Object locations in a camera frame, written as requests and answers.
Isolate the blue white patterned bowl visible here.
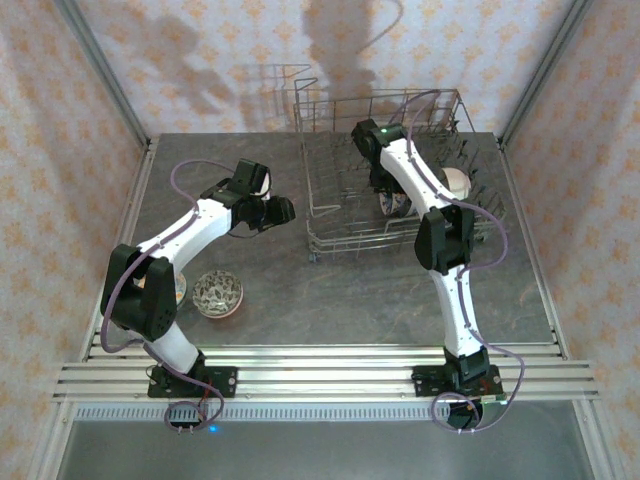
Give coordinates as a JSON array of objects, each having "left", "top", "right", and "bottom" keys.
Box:
[{"left": 378, "top": 192, "right": 414, "bottom": 219}]

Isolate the brown leaf pattern pink bowl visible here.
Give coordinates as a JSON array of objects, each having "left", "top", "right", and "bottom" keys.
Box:
[{"left": 192, "top": 269, "right": 245, "bottom": 319}]

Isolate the plain cream white bowl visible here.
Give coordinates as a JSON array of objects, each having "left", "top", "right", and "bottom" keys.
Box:
[{"left": 439, "top": 167, "right": 475, "bottom": 200}]

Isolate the metal wire dish rack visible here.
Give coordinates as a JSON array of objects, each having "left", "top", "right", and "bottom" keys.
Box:
[{"left": 292, "top": 77, "right": 509, "bottom": 264}]

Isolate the orange floral patterned bowl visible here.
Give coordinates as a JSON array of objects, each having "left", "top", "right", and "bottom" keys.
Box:
[{"left": 172, "top": 272, "right": 189, "bottom": 309}]

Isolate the grey metal panel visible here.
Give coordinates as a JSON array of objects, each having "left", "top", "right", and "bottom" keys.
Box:
[{"left": 54, "top": 419, "right": 596, "bottom": 480}]

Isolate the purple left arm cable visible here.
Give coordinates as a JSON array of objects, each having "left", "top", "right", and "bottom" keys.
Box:
[{"left": 99, "top": 159, "right": 226, "bottom": 434}]

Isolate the aluminium table side rail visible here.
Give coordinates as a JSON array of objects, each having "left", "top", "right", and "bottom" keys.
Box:
[{"left": 79, "top": 139, "right": 159, "bottom": 361}]

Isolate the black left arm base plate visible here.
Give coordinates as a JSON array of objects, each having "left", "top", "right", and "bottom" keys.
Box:
[{"left": 147, "top": 366, "right": 239, "bottom": 400}]

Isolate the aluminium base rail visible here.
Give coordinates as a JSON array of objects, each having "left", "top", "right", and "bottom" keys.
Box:
[{"left": 52, "top": 343, "right": 601, "bottom": 404}]

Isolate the aluminium frame post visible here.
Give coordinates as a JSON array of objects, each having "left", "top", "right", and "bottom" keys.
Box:
[
  {"left": 52, "top": 0, "right": 152, "bottom": 149},
  {"left": 498, "top": 0, "right": 596, "bottom": 146}
]

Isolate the grey slotted cable duct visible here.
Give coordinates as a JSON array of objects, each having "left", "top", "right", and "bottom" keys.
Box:
[{"left": 74, "top": 403, "right": 451, "bottom": 422}]

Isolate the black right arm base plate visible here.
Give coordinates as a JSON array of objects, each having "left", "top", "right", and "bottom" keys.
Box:
[{"left": 411, "top": 364, "right": 502, "bottom": 400}]

